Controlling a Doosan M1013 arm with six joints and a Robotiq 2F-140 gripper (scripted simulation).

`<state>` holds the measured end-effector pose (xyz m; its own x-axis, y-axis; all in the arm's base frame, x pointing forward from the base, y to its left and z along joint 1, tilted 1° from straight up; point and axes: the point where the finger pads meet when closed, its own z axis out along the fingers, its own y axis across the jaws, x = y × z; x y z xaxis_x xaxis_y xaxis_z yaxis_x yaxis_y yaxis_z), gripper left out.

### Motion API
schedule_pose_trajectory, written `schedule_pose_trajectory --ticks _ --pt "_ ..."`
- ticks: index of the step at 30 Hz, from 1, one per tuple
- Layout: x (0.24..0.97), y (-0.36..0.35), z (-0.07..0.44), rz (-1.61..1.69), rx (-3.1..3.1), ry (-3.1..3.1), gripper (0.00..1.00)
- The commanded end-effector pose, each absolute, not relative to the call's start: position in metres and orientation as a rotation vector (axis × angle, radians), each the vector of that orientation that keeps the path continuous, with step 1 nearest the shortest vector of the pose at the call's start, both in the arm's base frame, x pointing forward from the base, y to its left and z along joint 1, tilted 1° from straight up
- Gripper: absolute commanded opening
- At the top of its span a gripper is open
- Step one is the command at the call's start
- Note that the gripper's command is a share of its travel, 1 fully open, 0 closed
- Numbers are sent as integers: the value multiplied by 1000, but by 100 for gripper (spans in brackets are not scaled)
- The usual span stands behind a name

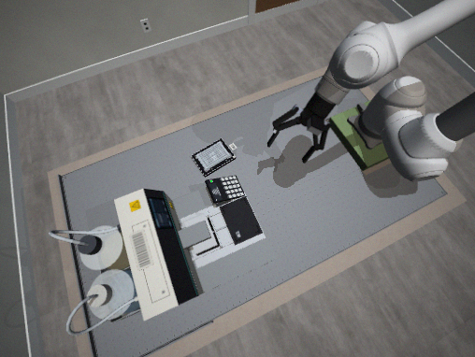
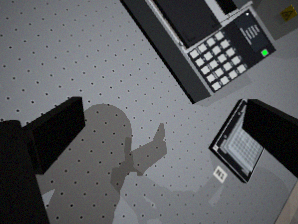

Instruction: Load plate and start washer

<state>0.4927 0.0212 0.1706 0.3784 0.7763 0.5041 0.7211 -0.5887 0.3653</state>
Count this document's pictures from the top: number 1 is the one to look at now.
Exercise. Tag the black rectangular frame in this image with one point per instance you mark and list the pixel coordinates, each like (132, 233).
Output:
(217, 166)

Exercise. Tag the grey flexible hose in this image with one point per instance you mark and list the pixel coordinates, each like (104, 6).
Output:
(72, 333)

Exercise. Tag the grey curved hose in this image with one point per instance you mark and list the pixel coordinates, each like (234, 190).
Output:
(54, 232)

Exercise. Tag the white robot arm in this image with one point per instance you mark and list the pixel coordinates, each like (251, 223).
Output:
(418, 149)

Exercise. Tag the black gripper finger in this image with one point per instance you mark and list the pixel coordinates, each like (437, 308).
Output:
(281, 123)
(315, 146)

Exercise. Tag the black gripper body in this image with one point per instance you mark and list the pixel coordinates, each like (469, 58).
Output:
(318, 106)

